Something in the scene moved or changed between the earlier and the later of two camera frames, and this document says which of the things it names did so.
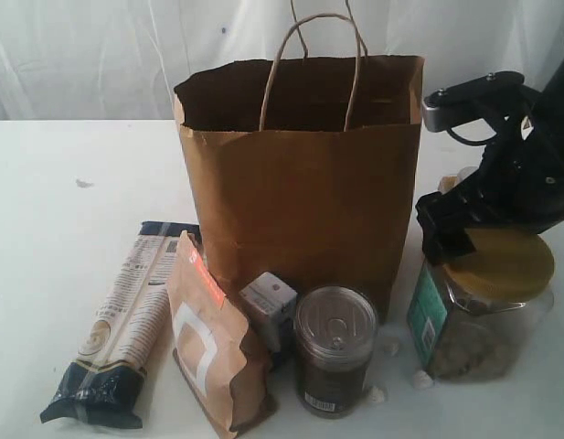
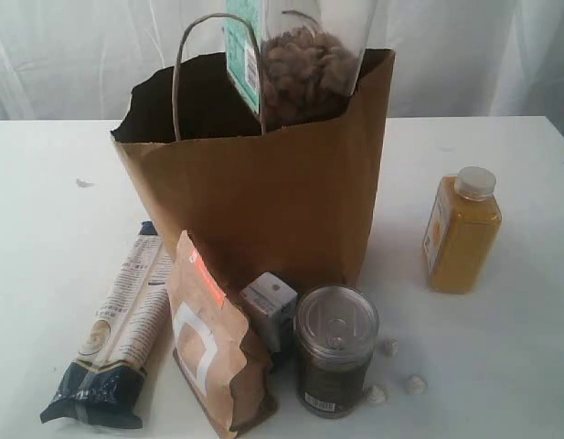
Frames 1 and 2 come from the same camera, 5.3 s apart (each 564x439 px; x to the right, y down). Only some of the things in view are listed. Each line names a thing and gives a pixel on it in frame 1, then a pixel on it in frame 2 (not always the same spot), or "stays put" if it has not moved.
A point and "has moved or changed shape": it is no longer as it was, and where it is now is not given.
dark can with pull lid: x=336 y=329 stays put
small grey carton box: x=271 y=305 stays put
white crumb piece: x=377 y=395 stays put
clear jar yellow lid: x=469 y=319 to x=292 y=59
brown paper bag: x=306 y=166 has moved or changed shape
